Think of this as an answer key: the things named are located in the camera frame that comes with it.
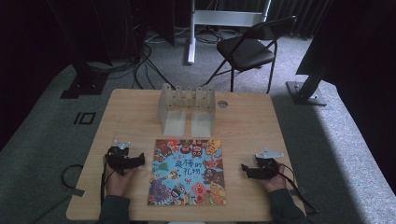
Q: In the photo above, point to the person's left hand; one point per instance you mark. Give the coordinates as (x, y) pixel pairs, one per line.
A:
(120, 183)

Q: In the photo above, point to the white metal desk frame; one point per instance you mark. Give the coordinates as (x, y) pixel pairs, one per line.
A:
(218, 18)

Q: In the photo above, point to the translucent plastic book rack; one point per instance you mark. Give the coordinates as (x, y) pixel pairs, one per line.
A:
(186, 109)

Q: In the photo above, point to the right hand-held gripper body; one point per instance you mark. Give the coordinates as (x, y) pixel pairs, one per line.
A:
(267, 168)

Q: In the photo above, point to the colourful picture book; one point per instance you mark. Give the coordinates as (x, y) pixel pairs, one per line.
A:
(186, 174)

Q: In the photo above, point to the person's right hand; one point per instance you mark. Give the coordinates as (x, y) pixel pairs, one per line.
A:
(275, 183)

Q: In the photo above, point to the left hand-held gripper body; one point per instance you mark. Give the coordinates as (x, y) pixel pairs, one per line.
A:
(117, 160)

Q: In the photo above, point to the black folding chair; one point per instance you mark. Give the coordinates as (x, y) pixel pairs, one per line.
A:
(246, 51)

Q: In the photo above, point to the grey tape piece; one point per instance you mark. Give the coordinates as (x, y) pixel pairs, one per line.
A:
(77, 192)

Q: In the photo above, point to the black metal stand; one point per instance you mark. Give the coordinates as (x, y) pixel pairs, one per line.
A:
(85, 82)
(306, 91)

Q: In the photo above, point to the dark curtain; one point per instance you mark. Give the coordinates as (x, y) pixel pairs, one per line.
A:
(299, 12)

